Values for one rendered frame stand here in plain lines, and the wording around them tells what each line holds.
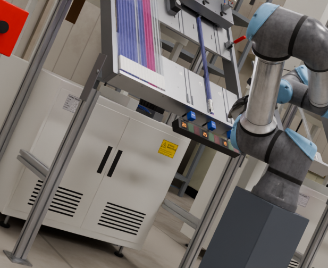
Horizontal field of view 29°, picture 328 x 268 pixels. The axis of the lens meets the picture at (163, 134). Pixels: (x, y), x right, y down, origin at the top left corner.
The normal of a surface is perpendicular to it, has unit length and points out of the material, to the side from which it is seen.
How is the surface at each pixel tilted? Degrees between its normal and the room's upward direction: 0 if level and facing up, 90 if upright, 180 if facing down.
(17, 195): 90
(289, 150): 88
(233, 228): 90
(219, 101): 47
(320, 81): 151
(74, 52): 90
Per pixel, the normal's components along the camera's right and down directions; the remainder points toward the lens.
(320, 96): -0.08, 0.93
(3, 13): 0.54, 0.27
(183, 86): 0.68, -0.43
